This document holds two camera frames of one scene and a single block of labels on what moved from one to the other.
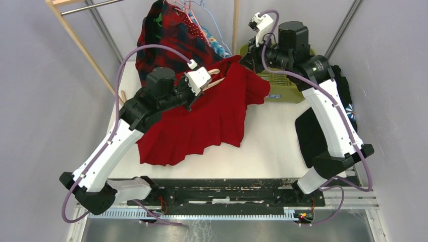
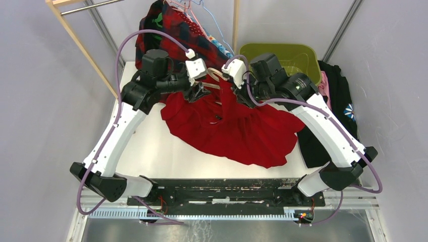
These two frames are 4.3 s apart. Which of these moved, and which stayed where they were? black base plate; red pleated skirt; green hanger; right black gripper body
Moved: red pleated skirt; right black gripper body
Stayed: black base plate; green hanger
